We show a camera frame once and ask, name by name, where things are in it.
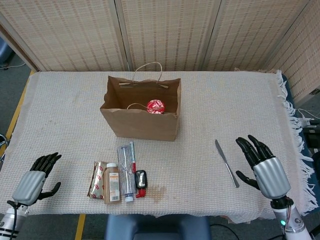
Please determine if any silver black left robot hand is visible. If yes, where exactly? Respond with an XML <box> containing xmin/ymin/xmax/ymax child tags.
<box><xmin>12</xmin><ymin>152</ymin><xmax>62</xmax><ymax>205</ymax></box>

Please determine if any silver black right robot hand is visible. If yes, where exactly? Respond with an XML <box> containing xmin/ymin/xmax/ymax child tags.
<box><xmin>235</xmin><ymin>134</ymin><xmax>292</xmax><ymax>201</ymax></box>

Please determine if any gold foil snack packet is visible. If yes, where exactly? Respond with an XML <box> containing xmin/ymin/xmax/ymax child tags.
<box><xmin>86</xmin><ymin>161</ymin><xmax>108</xmax><ymax>200</ymax></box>

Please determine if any brown juice bottle white cap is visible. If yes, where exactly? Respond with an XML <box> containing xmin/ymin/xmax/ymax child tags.
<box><xmin>103</xmin><ymin>162</ymin><xmax>123</xmax><ymax>206</ymax></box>

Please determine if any clear plastic water bottle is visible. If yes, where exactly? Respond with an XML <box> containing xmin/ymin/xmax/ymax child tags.
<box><xmin>117</xmin><ymin>144</ymin><xmax>136</xmax><ymax>203</ymax></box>

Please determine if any red round object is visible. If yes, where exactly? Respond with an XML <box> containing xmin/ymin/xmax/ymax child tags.
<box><xmin>146</xmin><ymin>99</ymin><xmax>167</xmax><ymax>115</ymax></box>

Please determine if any black ink bottle red cap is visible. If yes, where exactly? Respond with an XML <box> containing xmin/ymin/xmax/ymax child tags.
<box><xmin>134</xmin><ymin>169</ymin><xmax>148</xmax><ymax>199</ymax></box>

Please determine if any brown paper bag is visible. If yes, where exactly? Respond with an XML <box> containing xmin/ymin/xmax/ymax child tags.
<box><xmin>99</xmin><ymin>62</ymin><xmax>182</xmax><ymax>142</ymax></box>

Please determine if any metal table knife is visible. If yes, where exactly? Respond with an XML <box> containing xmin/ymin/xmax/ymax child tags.
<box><xmin>214</xmin><ymin>139</ymin><xmax>240</xmax><ymax>189</ymax></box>

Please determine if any white woven tablecloth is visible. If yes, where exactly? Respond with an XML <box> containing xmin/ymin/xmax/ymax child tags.
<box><xmin>0</xmin><ymin>69</ymin><xmax>316</xmax><ymax>221</ymax></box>

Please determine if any red capped marker pen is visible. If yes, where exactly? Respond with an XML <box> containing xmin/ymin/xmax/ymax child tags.
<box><xmin>129</xmin><ymin>141</ymin><xmax>138</xmax><ymax>176</ymax></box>

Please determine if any blue padded chair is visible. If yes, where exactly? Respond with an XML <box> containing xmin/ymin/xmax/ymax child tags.
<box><xmin>106</xmin><ymin>214</ymin><xmax>211</xmax><ymax>240</ymax></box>

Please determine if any blue office chair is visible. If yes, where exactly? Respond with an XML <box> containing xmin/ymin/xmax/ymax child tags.
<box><xmin>0</xmin><ymin>41</ymin><xmax>14</xmax><ymax>67</ymax></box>

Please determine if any woven bamboo folding screen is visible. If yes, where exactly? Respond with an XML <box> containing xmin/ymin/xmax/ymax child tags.
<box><xmin>0</xmin><ymin>0</ymin><xmax>320</xmax><ymax>101</ymax></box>

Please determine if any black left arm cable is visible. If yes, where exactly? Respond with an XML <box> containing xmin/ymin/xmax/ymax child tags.
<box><xmin>6</xmin><ymin>199</ymin><xmax>20</xmax><ymax>240</ymax></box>

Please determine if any chrome metal ring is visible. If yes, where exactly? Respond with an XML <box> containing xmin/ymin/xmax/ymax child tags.
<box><xmin>0</xmin><ymin>133</ymin><xmax>10</xmax><ymax>161</ymax></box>

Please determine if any black floor cable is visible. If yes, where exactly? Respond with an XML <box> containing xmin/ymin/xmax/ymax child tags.
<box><xmin>209</xmin><ymin>223</ymin><xmax>245</xmax><ymax>240</ymax></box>

